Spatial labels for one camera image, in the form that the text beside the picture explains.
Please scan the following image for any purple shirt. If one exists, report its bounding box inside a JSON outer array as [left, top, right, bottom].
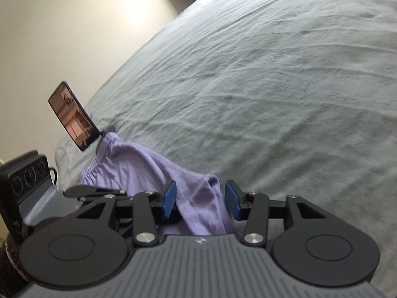
[[81, 132, 238, 236]]

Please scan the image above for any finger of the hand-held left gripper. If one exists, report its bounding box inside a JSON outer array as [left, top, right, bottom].
[[64, 185, 127, 204]]

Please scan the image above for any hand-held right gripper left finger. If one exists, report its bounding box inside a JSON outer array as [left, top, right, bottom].
[[74, 179, 178, 246]]

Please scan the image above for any grey bed sheet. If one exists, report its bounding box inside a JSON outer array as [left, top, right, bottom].
[[54, 0, 397, 298]]

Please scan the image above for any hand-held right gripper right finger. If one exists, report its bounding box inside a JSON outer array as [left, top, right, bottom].
[[225, 179, 326, 246]]

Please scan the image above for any black phone stand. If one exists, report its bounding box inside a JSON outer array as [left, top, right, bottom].
[[96, 126, 117, 154]]

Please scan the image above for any black smartphone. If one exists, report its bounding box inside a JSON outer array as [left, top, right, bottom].
[[48, 81, 100, 152]]

